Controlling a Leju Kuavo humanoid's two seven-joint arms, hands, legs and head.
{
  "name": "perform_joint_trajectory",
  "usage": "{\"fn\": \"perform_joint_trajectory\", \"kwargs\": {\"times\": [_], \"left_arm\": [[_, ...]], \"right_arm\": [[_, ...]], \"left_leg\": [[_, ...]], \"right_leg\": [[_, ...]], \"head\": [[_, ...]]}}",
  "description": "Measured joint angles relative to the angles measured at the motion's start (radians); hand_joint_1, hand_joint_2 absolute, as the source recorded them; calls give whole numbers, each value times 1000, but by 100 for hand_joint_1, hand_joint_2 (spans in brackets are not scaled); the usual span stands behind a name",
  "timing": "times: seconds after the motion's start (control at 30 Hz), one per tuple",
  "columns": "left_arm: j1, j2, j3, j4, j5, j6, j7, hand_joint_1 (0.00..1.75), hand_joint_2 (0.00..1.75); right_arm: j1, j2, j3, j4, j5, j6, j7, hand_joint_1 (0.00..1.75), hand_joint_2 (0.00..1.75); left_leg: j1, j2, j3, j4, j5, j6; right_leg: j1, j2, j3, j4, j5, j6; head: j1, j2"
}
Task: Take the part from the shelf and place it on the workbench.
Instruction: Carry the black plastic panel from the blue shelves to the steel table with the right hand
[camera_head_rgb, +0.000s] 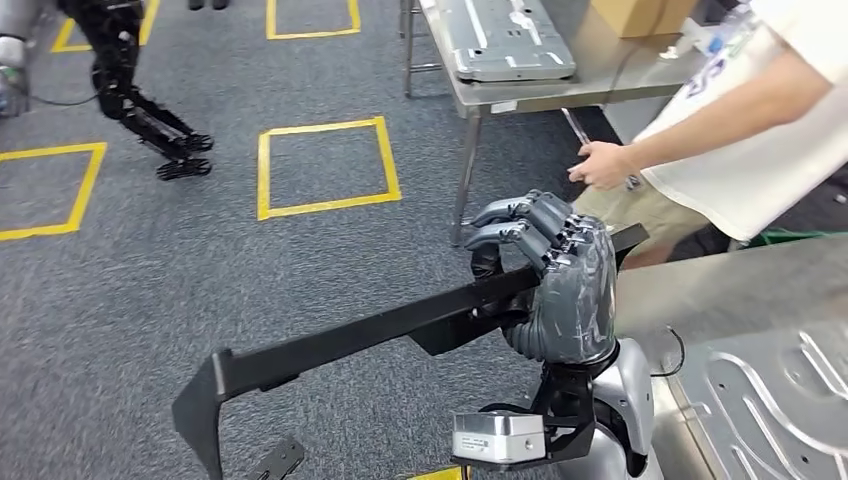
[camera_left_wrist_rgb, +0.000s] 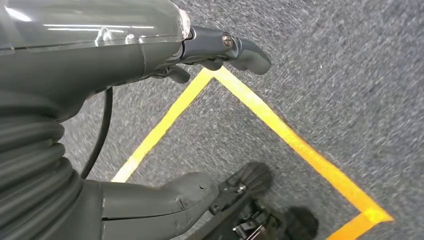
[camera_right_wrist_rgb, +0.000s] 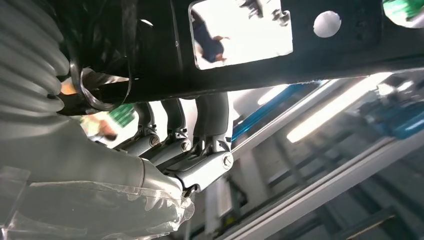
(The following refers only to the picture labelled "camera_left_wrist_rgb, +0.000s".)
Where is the yellow floor tape square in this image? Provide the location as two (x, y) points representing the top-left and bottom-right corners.
(110, 66), (395, 240)

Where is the black left camera cable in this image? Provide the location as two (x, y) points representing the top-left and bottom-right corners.
(80, 86), (114, 180)

